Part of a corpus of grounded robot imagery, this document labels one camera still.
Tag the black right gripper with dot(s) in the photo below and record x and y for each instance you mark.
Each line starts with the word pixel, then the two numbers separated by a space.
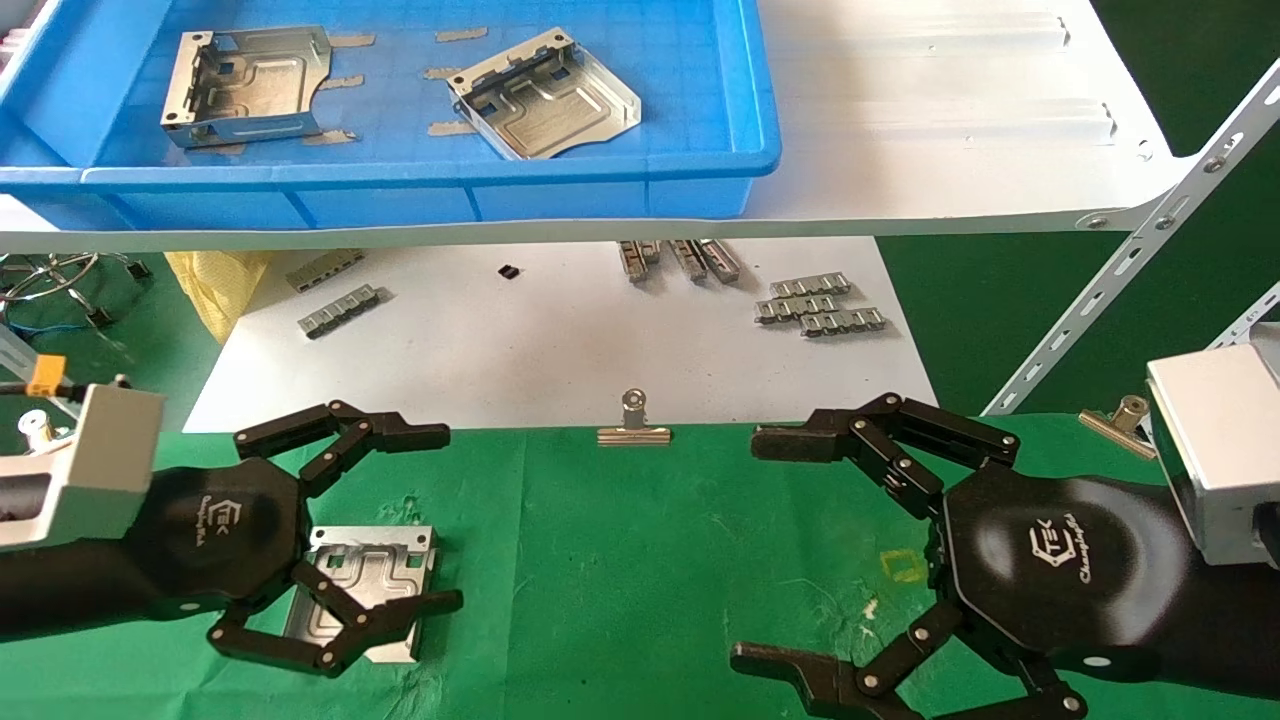
pixel 1060 570

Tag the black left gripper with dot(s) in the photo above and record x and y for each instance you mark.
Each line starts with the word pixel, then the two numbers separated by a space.
pixel 225 535

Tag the silver sheet metal bracket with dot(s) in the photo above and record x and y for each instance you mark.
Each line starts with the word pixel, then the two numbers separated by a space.
pixel 550 105
pixel 260 90
pixel 380 565

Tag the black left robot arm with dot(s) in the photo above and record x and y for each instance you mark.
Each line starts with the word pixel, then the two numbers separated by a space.
pixel 70 585

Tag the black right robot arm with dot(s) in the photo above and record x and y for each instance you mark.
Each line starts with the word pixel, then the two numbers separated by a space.
pixel 1235 630

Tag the green table cloth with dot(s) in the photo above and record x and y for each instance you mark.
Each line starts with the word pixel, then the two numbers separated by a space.
pixel 620 580

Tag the silver binder clip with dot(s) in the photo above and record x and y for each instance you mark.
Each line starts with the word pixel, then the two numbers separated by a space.
pixel 37 428
pixel 633 434
pixel 1115 428

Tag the white flat board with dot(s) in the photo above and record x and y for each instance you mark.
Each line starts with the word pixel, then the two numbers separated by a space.
pixel 560 350

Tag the yellow cloth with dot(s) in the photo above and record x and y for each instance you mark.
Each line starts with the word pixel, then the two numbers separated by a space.
pixel 215 290

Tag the small black foot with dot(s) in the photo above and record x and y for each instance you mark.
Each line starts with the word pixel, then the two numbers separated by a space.
pixel 138 268
pixel 100 317

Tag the blue plastic tray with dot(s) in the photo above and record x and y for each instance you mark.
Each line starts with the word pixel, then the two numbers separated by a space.
pixel 560 190

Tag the grey tape piece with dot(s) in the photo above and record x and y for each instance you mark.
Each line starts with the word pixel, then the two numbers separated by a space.
pixel 452 128
pixel 462 34
pixel 342 82
pixel 352 41
pixel 220 149
pixel 330 138
pixel 442 73

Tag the long perforated metal brace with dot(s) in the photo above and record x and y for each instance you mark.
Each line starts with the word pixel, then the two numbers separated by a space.
pixel 1130 260

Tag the short perforated metal brace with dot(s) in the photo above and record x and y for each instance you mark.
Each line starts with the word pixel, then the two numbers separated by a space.
pixel 1250 320

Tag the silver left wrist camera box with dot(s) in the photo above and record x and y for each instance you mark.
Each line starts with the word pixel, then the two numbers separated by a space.
pixel 90 470

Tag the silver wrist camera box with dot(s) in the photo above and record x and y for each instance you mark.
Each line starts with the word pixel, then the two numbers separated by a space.
pixel 1215 450
pixel 90 470

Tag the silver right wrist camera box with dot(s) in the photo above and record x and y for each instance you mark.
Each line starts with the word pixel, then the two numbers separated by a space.
pixel 1215 450

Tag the grey metal frame bar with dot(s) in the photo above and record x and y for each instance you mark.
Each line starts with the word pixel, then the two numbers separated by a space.
pixel 12 345

